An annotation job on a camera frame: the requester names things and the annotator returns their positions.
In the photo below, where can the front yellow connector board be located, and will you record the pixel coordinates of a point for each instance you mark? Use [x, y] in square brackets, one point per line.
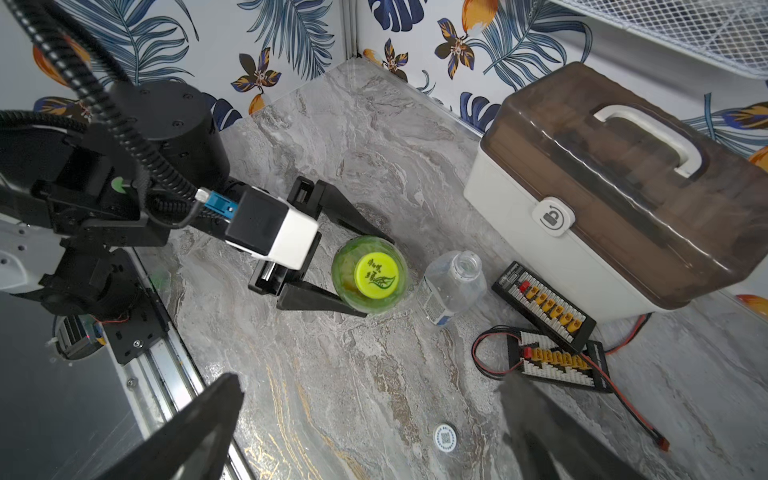
[538, 357]

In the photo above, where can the yellow-green bottle cap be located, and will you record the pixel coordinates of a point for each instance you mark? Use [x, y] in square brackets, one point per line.
[376, 275]

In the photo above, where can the green plastic bottle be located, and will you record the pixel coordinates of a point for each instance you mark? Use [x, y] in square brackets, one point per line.
[342, 273]

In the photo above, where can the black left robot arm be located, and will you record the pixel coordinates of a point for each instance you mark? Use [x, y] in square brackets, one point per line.
[135, 154]

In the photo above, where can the white bottle cap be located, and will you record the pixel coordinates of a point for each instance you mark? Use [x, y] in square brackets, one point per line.
[445, 438]

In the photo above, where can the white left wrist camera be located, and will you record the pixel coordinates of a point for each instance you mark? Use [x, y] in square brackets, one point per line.
[270, 229]

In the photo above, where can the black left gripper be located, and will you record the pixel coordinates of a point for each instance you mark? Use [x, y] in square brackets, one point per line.
[293, 293]

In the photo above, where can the clear plastic water bottle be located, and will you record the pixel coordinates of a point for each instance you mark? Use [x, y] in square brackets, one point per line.
[451, 285]

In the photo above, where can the aluminium front rail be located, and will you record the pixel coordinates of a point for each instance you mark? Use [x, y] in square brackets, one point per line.
[161, 379]

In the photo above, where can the white mesh wall shelf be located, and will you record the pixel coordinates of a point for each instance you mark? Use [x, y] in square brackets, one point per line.
[730, 35]

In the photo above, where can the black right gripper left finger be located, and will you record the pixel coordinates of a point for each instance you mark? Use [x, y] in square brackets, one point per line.
[194, 444]

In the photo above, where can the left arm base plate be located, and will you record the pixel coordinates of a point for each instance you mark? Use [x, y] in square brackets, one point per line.
[99, 300]

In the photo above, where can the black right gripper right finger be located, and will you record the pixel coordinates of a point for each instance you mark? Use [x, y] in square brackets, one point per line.
[542, 435]

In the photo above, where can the brown lid storage box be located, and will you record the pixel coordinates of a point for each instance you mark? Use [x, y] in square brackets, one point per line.
[619, 206]

